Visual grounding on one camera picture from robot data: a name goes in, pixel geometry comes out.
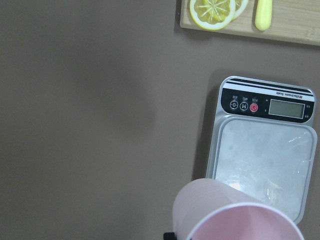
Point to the wooden cutting board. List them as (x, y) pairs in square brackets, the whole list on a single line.
[(294, 21)]

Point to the lemon slice far end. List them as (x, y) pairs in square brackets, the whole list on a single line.
[(212, 15)]

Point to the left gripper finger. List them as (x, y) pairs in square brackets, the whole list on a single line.
[(169, 236)]

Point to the yellow plastic knife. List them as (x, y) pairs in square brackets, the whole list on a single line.
[(263, 14)]

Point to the pink plastic cup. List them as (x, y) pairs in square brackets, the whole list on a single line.
[(206, 209)]

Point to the silver digital kitchen scale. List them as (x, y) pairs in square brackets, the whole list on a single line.
[(263, 142)]

